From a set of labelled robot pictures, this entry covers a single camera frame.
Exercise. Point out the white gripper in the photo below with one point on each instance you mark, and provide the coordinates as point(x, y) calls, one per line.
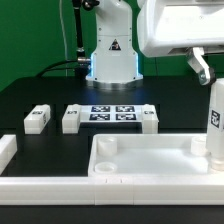
point(170, 27)

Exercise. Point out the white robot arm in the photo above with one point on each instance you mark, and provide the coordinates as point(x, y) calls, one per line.
point(114, 62)

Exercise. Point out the white desk top tray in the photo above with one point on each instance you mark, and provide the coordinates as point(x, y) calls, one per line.
point(141, 155)

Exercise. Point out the white U-shaped border fence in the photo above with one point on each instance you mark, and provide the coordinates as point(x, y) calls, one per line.
point(106, 190)

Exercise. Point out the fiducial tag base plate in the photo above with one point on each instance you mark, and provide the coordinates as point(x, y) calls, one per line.
point(110, 113)

